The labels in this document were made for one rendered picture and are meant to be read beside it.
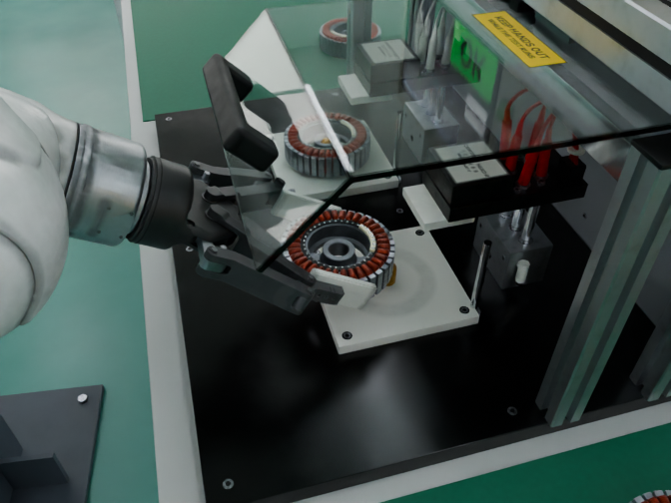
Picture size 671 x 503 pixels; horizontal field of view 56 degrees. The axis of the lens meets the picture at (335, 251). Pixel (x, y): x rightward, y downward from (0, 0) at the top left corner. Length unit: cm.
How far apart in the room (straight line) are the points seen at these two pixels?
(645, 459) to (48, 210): 53
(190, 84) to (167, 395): 63
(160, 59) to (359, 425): 83
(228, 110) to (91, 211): 15
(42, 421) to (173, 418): 100
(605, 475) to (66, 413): 125
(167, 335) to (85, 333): 108
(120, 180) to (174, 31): 85
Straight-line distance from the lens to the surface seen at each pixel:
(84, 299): 186
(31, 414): 164
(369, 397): 60
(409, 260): 71
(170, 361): 67
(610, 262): 47
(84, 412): 160
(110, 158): 51
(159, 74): 118
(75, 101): 279
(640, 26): 45
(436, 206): 63
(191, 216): 54
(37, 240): 32
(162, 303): 73
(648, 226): 45
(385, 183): 82
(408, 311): 65
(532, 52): 49
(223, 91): 43
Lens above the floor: 127
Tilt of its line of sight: 43 degrees down
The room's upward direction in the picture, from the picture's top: straight up
